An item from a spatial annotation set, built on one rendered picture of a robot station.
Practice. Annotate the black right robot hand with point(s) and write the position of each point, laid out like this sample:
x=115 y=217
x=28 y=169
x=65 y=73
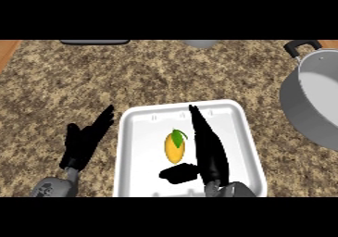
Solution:
x=207 y=148

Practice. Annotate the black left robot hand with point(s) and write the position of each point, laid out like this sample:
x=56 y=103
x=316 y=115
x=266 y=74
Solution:
x=84 y=140

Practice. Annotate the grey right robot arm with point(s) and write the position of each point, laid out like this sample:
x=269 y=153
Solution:
x=227 y=189

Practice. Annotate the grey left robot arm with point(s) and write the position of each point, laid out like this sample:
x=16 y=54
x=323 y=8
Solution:
x=56 y=185

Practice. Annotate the white rectangular tray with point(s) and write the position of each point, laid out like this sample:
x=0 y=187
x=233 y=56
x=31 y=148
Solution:
x=143 y=154

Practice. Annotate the dark grey flat appliance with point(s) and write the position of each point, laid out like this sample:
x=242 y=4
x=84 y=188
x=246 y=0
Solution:
x=95 y=41

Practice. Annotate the pale grey round object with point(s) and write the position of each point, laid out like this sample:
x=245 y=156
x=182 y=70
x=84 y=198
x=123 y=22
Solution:
x=201 y=43

